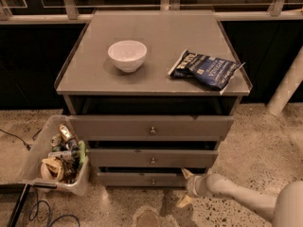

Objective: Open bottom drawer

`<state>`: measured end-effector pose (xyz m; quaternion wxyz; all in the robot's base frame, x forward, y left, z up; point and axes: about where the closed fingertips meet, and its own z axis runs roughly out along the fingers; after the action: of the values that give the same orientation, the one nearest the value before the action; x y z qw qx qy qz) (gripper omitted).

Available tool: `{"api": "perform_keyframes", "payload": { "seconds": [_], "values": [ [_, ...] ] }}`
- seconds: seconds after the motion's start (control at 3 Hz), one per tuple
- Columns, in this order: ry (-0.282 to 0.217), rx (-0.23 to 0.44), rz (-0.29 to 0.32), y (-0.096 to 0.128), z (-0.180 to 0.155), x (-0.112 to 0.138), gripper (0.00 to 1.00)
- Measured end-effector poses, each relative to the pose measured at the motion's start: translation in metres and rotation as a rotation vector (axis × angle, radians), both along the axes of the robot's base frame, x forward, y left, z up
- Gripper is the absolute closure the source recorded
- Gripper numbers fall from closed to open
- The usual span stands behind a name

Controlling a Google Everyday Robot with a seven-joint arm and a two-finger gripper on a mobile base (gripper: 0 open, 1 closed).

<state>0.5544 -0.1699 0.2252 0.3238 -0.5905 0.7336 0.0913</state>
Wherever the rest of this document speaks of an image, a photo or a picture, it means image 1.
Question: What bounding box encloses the clear plastic bin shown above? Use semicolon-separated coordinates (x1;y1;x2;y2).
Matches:
17;114;90;196

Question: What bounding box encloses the white pillar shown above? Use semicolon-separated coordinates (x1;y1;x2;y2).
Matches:
267;46;303;115

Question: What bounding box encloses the grey drawer cabinet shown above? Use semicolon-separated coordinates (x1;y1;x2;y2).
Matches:
55;10;251;176

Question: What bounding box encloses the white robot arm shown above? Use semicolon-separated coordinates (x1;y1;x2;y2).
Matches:
177;168;303;227

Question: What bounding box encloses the can in bin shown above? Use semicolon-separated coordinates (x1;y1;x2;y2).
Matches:
59;124;74;142

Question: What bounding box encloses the grey drawer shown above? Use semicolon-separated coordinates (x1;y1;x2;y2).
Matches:
87;148;218;168
98;172;186;188
69;115;234;141

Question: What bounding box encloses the black bar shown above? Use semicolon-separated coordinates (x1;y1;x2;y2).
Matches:
7;183;30;227

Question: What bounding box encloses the grey bottom drawer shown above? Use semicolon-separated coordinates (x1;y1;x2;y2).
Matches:
98;172;186;188

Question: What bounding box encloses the green packet in bin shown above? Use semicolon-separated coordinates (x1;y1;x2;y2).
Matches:
78;140;86;170

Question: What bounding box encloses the blue chip bag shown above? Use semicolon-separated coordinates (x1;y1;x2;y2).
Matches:
168;49;243;94

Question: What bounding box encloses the grey top drawer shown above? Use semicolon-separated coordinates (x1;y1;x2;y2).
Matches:
69;115;234;141

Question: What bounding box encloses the white ceramic bowl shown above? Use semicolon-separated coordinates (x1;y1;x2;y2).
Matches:
108;40;147;73

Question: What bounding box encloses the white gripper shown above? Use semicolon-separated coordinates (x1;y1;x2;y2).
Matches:
176;168;207;208

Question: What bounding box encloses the grey middle drawer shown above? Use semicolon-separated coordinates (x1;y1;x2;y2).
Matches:
87;148;218;168

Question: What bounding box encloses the black cable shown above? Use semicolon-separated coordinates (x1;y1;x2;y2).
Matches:
0;127;44;151

